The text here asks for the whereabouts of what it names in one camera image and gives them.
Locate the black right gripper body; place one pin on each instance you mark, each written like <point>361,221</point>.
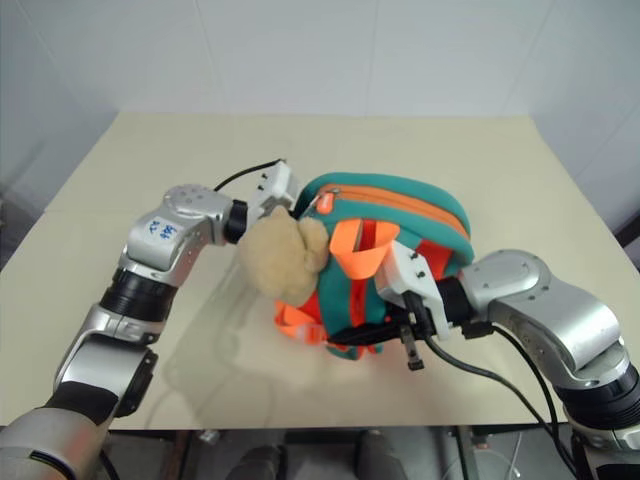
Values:
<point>400,315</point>

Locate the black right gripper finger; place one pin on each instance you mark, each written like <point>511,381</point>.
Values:
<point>375,329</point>
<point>370,343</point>

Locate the teal and orange backpack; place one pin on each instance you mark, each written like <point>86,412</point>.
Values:
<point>380,200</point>

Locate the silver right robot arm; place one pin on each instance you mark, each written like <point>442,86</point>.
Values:
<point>540,300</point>

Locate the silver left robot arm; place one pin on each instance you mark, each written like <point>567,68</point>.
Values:
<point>160,235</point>

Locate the tan plush bear toy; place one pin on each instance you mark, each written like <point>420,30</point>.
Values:
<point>280,255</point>

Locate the black metal table leg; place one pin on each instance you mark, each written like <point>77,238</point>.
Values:
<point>462,455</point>

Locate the small white floor object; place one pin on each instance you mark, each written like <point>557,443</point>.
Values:
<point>209,437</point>

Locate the dark object beside table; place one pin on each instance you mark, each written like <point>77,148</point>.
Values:
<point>631,245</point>

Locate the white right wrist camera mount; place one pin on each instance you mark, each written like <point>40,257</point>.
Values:
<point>412,280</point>

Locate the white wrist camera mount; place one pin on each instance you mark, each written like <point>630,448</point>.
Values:
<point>272,187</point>
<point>412,280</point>

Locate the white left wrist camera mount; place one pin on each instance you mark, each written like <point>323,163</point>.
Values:
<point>272,187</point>

